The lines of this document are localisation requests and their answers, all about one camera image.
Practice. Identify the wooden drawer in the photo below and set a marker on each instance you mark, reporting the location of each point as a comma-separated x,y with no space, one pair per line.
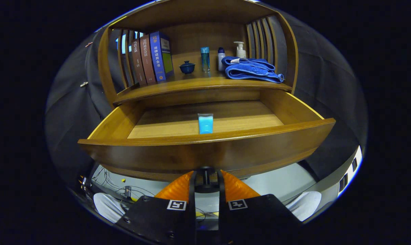
191,154

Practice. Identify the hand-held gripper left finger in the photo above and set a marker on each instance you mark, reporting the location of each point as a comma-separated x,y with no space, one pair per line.
191,190

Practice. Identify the white bottle blue cap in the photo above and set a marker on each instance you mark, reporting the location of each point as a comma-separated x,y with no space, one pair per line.
221,61

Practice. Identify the reddish brown book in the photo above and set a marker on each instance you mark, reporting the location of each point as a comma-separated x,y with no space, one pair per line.
146,58

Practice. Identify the thick blue book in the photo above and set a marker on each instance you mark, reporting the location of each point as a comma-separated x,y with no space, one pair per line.
157,58

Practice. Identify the white pump bottle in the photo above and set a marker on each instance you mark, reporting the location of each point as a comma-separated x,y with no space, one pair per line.
241,52

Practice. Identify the wooden cabinet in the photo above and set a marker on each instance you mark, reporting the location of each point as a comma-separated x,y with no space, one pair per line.
205,34

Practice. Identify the dark brown book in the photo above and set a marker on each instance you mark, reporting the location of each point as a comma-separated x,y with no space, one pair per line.
137,61

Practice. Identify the folded blue towel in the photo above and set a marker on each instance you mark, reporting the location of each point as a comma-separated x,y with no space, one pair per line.
249,71

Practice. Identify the teal clear bottle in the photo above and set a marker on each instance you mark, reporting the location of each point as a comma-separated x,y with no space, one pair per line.
205,59

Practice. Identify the dark blue lidded teacup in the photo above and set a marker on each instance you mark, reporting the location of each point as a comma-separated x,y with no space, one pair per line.
187,68

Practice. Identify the light blue tube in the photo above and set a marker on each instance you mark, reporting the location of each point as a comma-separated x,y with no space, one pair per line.
205,125

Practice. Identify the wooden countertop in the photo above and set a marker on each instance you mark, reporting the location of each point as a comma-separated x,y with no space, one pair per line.
191,83

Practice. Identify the white unit with dark slots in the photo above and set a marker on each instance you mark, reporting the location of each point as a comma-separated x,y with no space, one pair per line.
351,170

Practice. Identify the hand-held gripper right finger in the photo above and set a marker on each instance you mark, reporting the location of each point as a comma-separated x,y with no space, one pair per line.
222,190

